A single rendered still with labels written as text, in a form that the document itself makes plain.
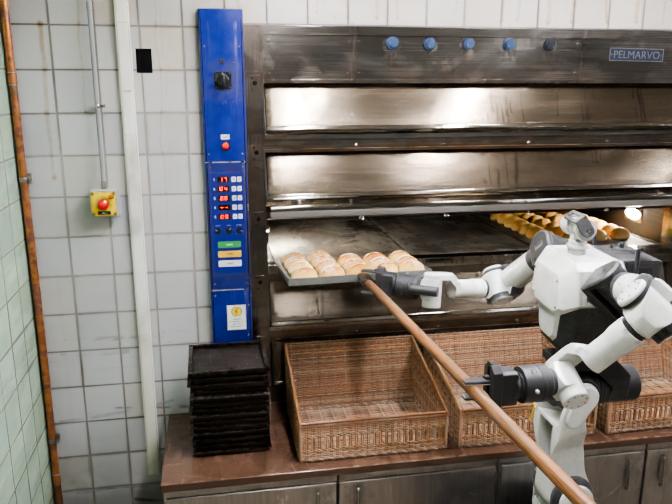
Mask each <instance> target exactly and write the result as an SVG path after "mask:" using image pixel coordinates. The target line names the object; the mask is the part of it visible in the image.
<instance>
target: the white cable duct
mask: <svg viewBox="0 0 672 504"><path fill-rule="evenodd" d="M113 1H114V15H115V28H116V42H117V55H118V69H119V82H120V96H121V109H122V123H123V136H124V150H125V163H126V177H127V190H128V204H129V217H130V230H131V244H132V257H133V271H134V284H135V298H136V311H137V325H138V338H139V352H140V365H141V379H142V392H143V406H144V419H145V433H146V446H147V460H148V475H158V474H161V468H160V453H159V439H158V425H157V410H156V396H155V381H154V367H153V353H152V338H151V324H150V309H149V295H148V280H147V266H146V252H145V237H144V223H143V208H142V194H141V179H140V165H139V151H138V136H137V122H136V107H135V93H134V78H133V64H132V50H131V35H130V21H129V6H128V0H113Z"/></svg>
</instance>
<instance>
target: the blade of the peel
mask: <svg viewBox="0 0 672 504"><path fill-rule="evenodd" d="M275 263H276V265H277V267H278V268H279V270H280V272H281V274H282V275H283V277H284V279H285V281H286V282H287V284H288V286H299V285H314V284H329V283H344V282H359V281H358V274H352V275H346V273H345V275H337V276H321V277H319V275H318V274H317V275H318V277H306V278H291V276H289V274H288V271H286V270H285V268H284V266H283V265H282V263H281V260H278V261H275ZM423 266H424V269H425V270H414V271H399V270H398V272H396V273H397V276H398V274H399V273H404V274H406V273H409V274H414V275H419V276H420V277H424V273H425V272H432V269H430V268H428V267H426V266H425V265H423Z"/></svg>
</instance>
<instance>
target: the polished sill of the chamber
mask: <svg viewBox="0 0 672 504"><path fill-rule="evenodd" d="M628 246H631V247H633V248H635V249H637V248H641V252H644V253H646V254H648V255H650V256H665V255H670V247H669V246H667V245H664V244H650V245H628ZM527 251H528V250H517V251H494V252H472V253H450V254H428V255H410V256H413V257H414V258H416V259H417V261H419V262H420V263H422V264H423V265H425V266H426V267H437V266H458V265H479V264H500V263H513V262H514V261H515V260H517V259H518V258H519V257H521V256H522V255H523V254H524V253H526V252H527ZM272 274H281V272H280V270H279V268H278V267H277V265H276V263H275V261H272V262H268V275H272Z"/></svg>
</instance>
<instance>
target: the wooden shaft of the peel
mask: <svg viewBox="0 0 672 504"><path fill-rule="evenodd" d="M365 286H366V287H367V288H368V289H369V290H370V291H371V292H372V293H373V294H374V295H375V297H376V298H377V299H378V300H379V301H380V302H381V303H382V304H383V305H384V306H385V307H386V308H387V309H388V310H389V311H390V312H391V313H392V314H393V315H394V317H395V318H396V319H397V320H398V321H399V322H400V323H401V324H402V325H403V326H404V327H405V328H406V329H407V330H408V331H409V332H410V333H411V334H412V335H413V337H414V338H415V339H416V340H417V341H418V342H419V343H420V344H421V345H422V346H423V347H424V348H425V349H426V350H427V351H428V352H429V353H430V354H431V356H432V357H433V358H434V359H435V360H436V361H437V362H438V363H439V364H440V365H441V366H442V367H443V368H444V369H445V370H446V371H447V372H448V373H449V374H450V376H451V377H452V378H453V379H454V380H455V381H456V382H457V383H458V384H459V385H460V386H461V387H462V388H463V389H464V390H465V391H466V392H467V393H468V394H469V396H470V397H471V398H472V399H473V400H474V401H475V402H476V403H477V404H478V405H479V406H480V407H481V408H482V409H483V410H484V411H485V412H486V413H487V414H488V416H489V417H490V418H491V419H492V420H493V421H494V422H495V423H496V424H497V425H498V426H499V427H500V428H501V429H502V430H503V431H504V432H505V433H506V434H507V436H508V437H509V438H510V439H511V440H512V441H513V442H514V443H515V444H516V445H517V446H518V447H519V448H520V449H521V450H522V451H523V452H524V453H525V455H526V456H527V457H528V458H529V459H530V460H531V461H532V462H533V463H534V464H535V465H536V466H537V467H538V468H539V469H540V470H541V471H542V472H543V473H544V475H545V476H546V477H547V478H548V479H549V480H550V481H551V482H552V483H553V484H554V485H555V486H556V487H557V488H558V489H559V490H560V491H561V492H562V493H563V495H564V496H565V497H566V498H567V499H568V500H569V501H570V502H571V503H572V504H597V503H596V502H595V501H594V500H593V499H592V498H591V497H590V496H589V495H588V494H587V493H586V492H585V491H584V490H583V489H581V488H580V487H579V486H578V485H577V484H576V483H575V482H574V481H573V480H572V479H571V478H570V477H569V476H568V475H567V474H566V473H565V472H564V471H563V470H562V469H561V468H560V467H559V466H558V465H557V464H556V463H555V462H554V461H553V460H552V459H551V458H550V457H549V456H548V455H547V454H546V453H545V452H544V451H543V450H542V449H541V448H540V447H539V446H538V445H537V444H536V443H535V442H534V441H533V440H532V439H531V438H530V437H529V436H528V435H527V434H526V433H525V432H524V431H523V430H522V429H521V428H520V427H519V426H518V425H517V424H516V423H515V422H514V421H513V420H512V419H511V418H510V417H509V416H508V415H507V414H506V413H505V412H504V411H503V410H502V409H501V408H500V407H499V406H498V405H497V404H496V403H495V402H494V401H493V400H492V399H491V398H490V397H489V396H488V395H487V394H486V393H485V392H484V391H483V390H482V389H481V388H480V387H479V386H465V385H464V384H463V383H462V380H463V379H467V378H470V377H469V376H468V375H467V374H466V373H465V372H464V371H463V370H462V369H461V368H460V367H459V366H458V365H457V364H456V363H455V362H454V361H453V360H451V359H450V358H449V357H448V356H447V355H446V354H445V353H444V352H443V351H442V350H441V349H440V348H439V347H438V346H437V345H436V344H435V343H434V342H433V341H432V340H431V339H430V338H429V337H428V336H427V335H426V334H425V333H424V332H423V331H422V330H421V329H420V328H419V327H418V326H417V325H416V324H415V323H414V322H413V321H412V320H411V319H410V318H409V317H408V316H407V315H406V314H405V313H404V312H403V311H402V310H401V309H400V308H399V307H398V306H397V305H396V304H395V303H394V302H393V301H392V300H391V299H390V298H389V297H388V296H387V295H386V294H385V293H384V292H383V291H382V290H381V289H380V288H379V287H378V286H377V285H376V284H375V283H374V282H373V281H372V280H367V281H366V282H365Z"/></svg>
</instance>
